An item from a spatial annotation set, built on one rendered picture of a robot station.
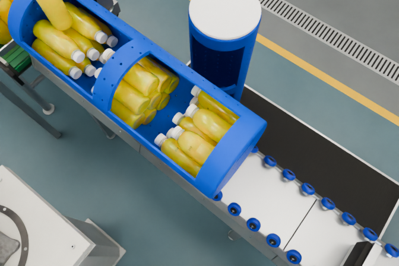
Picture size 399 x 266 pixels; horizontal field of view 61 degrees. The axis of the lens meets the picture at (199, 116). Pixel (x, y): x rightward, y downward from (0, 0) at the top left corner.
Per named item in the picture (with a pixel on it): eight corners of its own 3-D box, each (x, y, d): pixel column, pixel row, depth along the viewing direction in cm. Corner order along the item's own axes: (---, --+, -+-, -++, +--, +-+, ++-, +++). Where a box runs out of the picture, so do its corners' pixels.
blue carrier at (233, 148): (208, 208, 109) (214, 187, 84) (28, 61, 130) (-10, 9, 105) (257, 143, 119) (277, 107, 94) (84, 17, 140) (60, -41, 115)
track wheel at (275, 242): (282, 243, 102) (284, 239, 104) (269, 233, 104) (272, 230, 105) (274, 251, 105) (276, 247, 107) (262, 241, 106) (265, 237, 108)
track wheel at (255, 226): (262, 227, 104) (263, 223, 106) (249, 217, 105) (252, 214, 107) (255, 235, 107) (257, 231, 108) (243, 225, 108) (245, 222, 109)
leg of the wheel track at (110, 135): (111, 141, 219) (79, 98, 161) (104, 135, 220) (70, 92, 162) (117, 134, 221) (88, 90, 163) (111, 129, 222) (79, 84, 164)
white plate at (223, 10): (185, -16, 135) (185, -14, 136) (193, 42, 124) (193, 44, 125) (254, -23, 136) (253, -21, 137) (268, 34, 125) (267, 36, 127)
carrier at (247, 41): (190, 86, 217) (195, 127, 206) (184, -15, 136) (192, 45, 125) (234, 81, 218) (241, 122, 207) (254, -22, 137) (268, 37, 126)
